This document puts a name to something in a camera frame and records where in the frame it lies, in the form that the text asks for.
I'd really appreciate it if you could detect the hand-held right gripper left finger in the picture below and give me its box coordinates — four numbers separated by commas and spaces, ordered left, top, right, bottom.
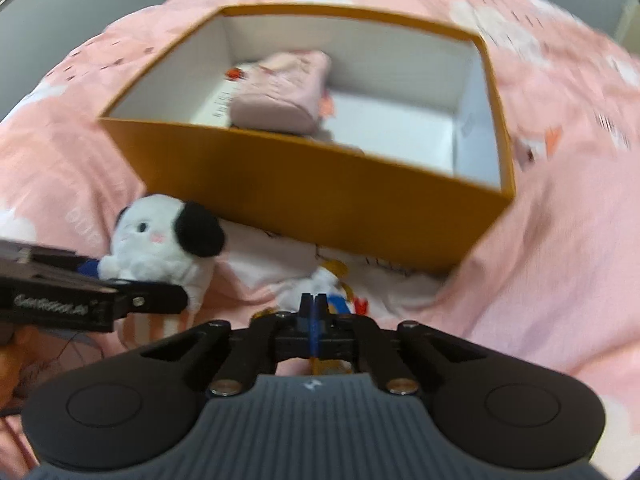
142, 294, 313, 395

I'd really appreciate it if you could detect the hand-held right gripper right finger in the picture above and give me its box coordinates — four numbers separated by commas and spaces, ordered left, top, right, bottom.
316, 294, 488, 395

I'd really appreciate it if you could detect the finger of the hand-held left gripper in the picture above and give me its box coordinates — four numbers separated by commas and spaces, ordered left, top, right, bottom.
30, 250, 101, 277
107, 282, 190, 318

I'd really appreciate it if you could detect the small colourful toy figure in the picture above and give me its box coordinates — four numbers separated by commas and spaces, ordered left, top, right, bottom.
277, 260, 372, 376

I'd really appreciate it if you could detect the black and white panda plush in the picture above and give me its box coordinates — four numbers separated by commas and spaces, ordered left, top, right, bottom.
97, 194, 227, 348

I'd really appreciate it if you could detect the orange cardboard box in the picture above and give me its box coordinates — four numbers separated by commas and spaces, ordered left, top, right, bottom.
97, 4, 517, 277

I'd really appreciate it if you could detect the pink fabric pouch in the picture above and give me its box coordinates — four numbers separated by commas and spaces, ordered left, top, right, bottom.
229, 50, 332, 136

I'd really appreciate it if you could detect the pink printed duvet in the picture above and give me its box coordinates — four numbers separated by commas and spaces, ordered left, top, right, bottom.
0, 0, 640, 480

